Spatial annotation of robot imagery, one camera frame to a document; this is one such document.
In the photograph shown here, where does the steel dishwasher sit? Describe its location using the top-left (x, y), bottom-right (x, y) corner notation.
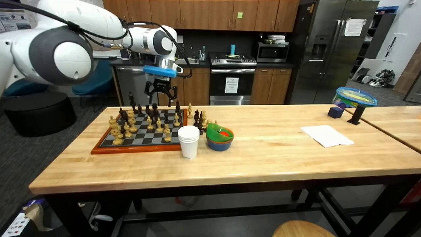
top-left (115, 66), bottom-right (159, 106)

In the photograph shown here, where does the steel refrigerator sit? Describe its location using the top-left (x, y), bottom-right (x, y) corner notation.
top-left (285, 0), bottom-right (381, 105)

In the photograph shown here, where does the white paper sheet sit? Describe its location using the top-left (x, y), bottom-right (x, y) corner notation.
top-left (344, 18), bottom-right (367, 37)

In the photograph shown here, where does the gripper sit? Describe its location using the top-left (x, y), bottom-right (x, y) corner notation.
top-left (144, 76), bottom-right (178, 108)

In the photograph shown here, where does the stack of plastic bowls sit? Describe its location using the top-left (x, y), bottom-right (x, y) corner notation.
top-left (206, 123), bottom-right (234, 152)

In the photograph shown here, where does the wooden base cabinet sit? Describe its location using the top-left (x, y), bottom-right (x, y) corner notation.
top-left (250, 67), bottom-right (293, 105)
top-left (158, 67), bottom-right (211, 106)

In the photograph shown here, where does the black stand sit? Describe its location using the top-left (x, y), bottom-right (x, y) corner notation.
top-left (347, 104), bottom-right (366, 126)

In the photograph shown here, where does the wall poster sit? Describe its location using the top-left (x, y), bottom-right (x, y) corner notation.
top-left (0, 8), bottom-right (37, 33)

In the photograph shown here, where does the bag with paper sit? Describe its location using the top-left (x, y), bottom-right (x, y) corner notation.
top-left (0, 197), bottom-right (55, 237)

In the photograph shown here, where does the round blue rimmed tub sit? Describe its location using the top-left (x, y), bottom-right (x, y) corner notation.
top-left (332, 87), bottom-right (378, 108)

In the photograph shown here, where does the blue block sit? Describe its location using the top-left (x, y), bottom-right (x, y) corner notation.
top-left (328, 106), bottom-right (344, 119)

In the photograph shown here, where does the wooden table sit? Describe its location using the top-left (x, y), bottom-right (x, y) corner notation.
top-left (343, 105), bottom-right (421, 154)

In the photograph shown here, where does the chess board with red frame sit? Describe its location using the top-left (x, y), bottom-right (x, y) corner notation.
top-left (91, 108), bottom-right (188, 155)

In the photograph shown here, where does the round wooden stool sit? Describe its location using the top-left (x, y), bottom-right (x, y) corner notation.
top-left (272, 220), bottom-right (336, 237)

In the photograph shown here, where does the white board panel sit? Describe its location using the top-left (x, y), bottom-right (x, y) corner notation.
top-left (376, 33), bottom-right (409, 77)

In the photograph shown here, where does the teal chair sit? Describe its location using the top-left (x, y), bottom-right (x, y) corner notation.
top-left (72, 59), bottom-right (114, 103)
top-left (3, 78), bottom-right (50, 98)

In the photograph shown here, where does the white paper sign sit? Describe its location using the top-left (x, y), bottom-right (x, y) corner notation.
top-left (225, 77), bottom-right (239, 94)

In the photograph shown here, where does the row of wooden wall cabinets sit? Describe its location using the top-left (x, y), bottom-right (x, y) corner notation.
top-left (102, 0), bottom-right (300, 33)

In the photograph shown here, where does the steel microwave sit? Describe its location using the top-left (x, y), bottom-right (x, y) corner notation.
top-left (256, 42), bottom-right (290, 63)

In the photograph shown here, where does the small legged robot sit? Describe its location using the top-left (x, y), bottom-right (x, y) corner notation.
top-left (368, 69), bottom-right (396, 88)

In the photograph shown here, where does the black round ottoman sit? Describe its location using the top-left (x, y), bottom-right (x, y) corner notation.
top-left (3, 91), bottom-right (77, 138)

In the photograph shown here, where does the steel stove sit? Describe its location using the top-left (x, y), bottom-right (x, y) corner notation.
top-left (209, 52), bottom-right (257, 106)

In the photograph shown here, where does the stack of plates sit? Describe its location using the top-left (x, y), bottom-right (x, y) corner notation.
top-left (264, 34), bottom-right (287, 44)

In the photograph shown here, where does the dark shelf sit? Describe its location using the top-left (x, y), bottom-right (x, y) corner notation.
top-left (351, 6), bottom-right (397, 74)

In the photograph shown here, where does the stack of white paper cups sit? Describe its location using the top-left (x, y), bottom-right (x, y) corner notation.
top-left (178, 125), bottom-right (200, 159)

